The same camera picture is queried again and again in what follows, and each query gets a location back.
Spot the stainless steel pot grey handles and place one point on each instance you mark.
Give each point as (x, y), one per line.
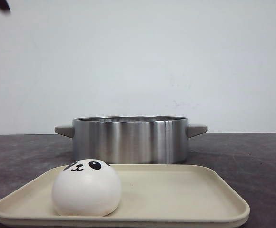
(132, 139)

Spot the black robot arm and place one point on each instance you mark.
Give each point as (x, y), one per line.
(4, 7)

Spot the panda bun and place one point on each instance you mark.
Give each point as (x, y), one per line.
(86, 187)

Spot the beige rectangular tray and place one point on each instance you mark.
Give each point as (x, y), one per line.
(153, 196)

